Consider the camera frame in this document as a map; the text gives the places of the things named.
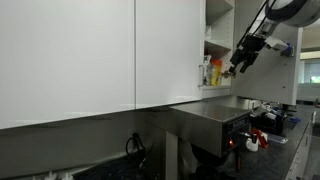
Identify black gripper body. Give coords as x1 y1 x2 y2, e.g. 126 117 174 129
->
235 34 268 63

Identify white cabinet door with lock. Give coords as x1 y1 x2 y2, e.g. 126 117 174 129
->
230 0 305 106

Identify metal cabinet hinge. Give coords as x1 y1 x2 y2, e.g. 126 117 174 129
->
221 69 237 80

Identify yellow container orange lid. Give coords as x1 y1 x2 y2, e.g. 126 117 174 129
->
210 58 223 87

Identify white cabinet carcass with shelves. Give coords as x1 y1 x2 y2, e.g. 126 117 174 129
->
201 0 236 99

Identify clear plastic container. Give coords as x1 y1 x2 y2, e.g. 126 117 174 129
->
265 133 289 145

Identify white lower cabinet fronts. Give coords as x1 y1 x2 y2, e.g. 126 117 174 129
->
284 111 318 180

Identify white coffee bag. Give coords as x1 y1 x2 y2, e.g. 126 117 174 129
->
203 54 213 86

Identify clear plastic item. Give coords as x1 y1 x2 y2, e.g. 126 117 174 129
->
204 25 213 41

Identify bright window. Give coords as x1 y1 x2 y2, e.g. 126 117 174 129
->
298 59 320 84

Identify black condiment caddy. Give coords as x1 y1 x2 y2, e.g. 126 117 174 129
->
250 105 288 136

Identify stainless steel coffee maker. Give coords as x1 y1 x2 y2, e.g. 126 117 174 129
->
143 100 252 180

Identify small blue packet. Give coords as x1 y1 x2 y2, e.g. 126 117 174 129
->
289 115 302 124

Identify black coffee pot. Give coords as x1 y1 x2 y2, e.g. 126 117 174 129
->
191 144 243 180

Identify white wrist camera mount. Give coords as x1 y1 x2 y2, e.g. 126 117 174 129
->
264 35 295 57

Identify steel cabinet door handle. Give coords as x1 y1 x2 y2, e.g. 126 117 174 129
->
198 63 205 88

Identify black power cord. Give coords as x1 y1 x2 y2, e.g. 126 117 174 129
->
124 132 147 169

